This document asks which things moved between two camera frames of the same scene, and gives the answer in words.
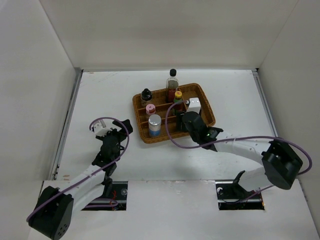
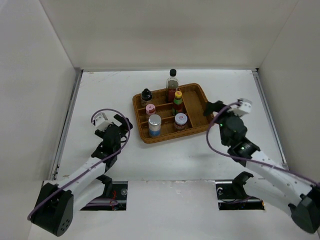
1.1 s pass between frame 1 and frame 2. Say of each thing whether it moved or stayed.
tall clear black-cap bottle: stayed
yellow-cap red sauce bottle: stayed
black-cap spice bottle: stayed
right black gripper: moved
